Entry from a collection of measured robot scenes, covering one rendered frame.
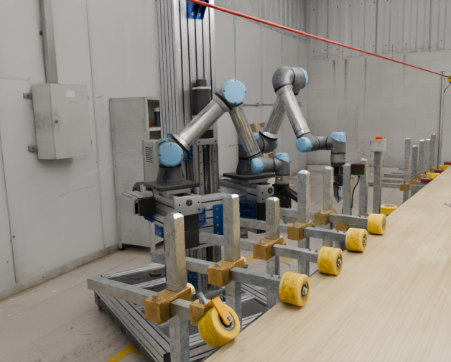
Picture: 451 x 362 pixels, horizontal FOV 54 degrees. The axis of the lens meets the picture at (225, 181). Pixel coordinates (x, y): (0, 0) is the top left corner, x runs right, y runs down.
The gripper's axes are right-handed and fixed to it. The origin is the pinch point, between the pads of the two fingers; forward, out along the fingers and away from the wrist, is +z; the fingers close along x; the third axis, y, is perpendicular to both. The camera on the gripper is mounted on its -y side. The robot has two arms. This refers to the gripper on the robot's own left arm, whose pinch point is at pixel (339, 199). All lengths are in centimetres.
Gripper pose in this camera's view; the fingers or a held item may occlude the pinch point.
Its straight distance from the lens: 240.8
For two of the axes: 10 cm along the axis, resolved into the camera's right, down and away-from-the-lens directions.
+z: 0.3, 9.9, 1.6
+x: 8.3, 0.7, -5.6
